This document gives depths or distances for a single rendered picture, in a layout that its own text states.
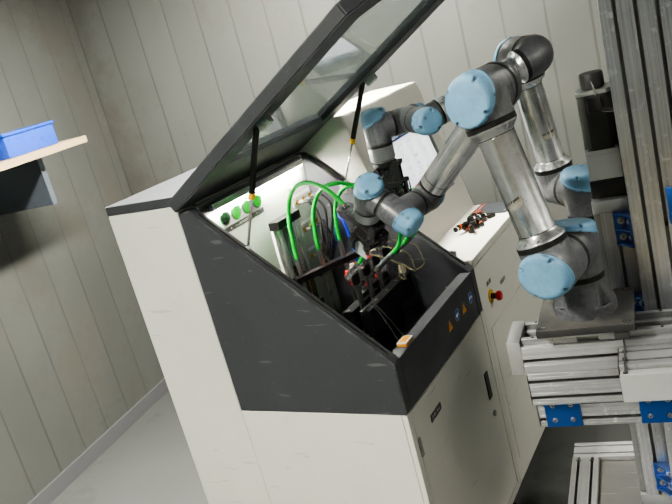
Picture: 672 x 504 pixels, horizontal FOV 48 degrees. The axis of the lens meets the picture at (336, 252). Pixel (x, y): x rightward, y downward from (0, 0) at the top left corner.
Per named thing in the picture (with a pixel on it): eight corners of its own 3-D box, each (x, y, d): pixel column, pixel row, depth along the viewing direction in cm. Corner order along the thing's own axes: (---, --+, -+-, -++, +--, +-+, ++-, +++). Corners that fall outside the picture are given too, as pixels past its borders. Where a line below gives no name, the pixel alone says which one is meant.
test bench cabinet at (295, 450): (465, 644, 231) (406, 416, 210) (306, 613, 261) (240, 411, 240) (524, 500, 289) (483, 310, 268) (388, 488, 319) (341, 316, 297)
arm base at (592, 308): (618, 293, 191) (612, 256, 189) (617, 318, 178) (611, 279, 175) (556, 299, 197) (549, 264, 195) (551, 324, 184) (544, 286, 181)
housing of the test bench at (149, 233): (306, 612, 261) (171, 196, 222) (241, 600, 276) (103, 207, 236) (445, 401, 376) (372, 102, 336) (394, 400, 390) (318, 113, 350)
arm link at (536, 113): (561, 214, 234) (506, 43, 218) (537, 207, 248) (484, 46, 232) (594, 198, 235) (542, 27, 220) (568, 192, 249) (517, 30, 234)
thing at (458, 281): (412, 408, 214) (399, 357, 210) (398, 408, 216) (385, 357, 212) (479, 314, 264) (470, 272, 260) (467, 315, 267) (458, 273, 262)
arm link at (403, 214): (436, 205, 195) (402, 182, 199) (414, 219, 187) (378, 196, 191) (425, 228, 200) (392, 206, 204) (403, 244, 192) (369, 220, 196)
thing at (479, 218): (479, 234, 288) (476, 221, 286) (453, 237, 293) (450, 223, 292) (496, 215, 307) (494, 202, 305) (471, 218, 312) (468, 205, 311)
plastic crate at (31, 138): (24, 151, 364) (16, 128, 361) (61, 141, 355) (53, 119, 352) (-28, 168, 335) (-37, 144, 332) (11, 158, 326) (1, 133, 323)
